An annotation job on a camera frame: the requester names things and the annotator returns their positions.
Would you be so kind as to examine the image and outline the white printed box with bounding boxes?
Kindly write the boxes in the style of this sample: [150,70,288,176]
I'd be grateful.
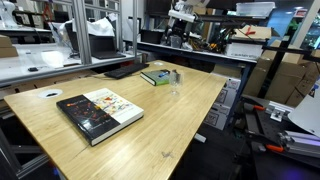
[224,42,264,61]

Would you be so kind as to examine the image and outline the black laptop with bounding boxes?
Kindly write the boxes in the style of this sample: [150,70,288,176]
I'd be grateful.
[64,21,127,60]

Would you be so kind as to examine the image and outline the aluminium corner bracket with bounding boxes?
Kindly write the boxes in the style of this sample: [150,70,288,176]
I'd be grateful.
[265,101,294,122]

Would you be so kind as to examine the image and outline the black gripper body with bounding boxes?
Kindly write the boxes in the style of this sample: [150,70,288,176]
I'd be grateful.
[171,19,193,38]

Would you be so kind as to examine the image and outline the white printed cartons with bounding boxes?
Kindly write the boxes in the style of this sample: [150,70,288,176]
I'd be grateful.
[203,73,242,131]

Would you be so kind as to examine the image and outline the thick aluminium frame post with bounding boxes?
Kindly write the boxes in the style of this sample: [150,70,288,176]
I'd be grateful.
[71,0,93,65]

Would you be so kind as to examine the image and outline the flat cardboard box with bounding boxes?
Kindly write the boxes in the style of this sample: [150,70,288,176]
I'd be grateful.
[233,25,273,41]

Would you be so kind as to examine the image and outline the black perforated breadboard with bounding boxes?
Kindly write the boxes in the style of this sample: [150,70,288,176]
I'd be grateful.
[244,103,320,168]

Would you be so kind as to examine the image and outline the white paper sheet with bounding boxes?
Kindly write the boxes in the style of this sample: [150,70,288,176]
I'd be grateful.
[40,49,65,69]

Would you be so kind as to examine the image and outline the white side table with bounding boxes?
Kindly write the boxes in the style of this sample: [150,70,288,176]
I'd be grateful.
[0,42,136,88]

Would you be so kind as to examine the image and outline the large black white book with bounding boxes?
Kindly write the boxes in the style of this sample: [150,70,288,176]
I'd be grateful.
[55,87,145,147]

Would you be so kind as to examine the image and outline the large aluminium extrusion bar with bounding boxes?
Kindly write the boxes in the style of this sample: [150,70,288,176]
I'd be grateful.
[279,130,320,158]

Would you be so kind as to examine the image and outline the aluminium table frame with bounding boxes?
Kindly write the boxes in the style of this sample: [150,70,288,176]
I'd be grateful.
[0,109,51,180]

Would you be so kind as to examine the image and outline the blue framed workbench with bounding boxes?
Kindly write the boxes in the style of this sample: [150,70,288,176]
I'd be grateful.
[136,41,259,66]

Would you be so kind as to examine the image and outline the white plastic bag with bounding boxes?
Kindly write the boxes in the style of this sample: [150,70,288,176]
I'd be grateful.
[49,16,116,38]

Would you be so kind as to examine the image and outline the green book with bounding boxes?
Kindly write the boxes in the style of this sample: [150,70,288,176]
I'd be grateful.
[139,69,172,87]

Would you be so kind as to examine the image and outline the white curved panel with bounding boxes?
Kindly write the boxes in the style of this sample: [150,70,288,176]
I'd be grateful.
[287,79,320,138]

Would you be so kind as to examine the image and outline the clear drinking glass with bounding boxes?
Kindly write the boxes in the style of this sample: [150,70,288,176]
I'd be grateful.
[168,69,184,97]

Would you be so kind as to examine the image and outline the small brown cardboard box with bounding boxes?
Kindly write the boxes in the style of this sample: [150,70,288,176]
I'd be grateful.
[285,88,305,108]

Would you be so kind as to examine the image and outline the stacked cardboard boxes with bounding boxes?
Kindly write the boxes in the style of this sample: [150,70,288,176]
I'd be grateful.
[0,34,20,59]

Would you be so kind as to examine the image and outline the thin aluminium frame post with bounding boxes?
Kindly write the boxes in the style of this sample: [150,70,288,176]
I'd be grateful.
[132,0,139,56]

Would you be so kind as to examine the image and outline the black keyboard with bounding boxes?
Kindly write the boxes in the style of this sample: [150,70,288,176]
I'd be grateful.
[103,63,150,80]

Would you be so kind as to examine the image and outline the white table grommet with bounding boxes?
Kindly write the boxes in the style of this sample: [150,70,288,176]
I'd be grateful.
[37,88,64,100]

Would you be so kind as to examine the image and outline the clear plastic bin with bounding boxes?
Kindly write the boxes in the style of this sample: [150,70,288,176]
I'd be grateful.
[235,1,277,18]

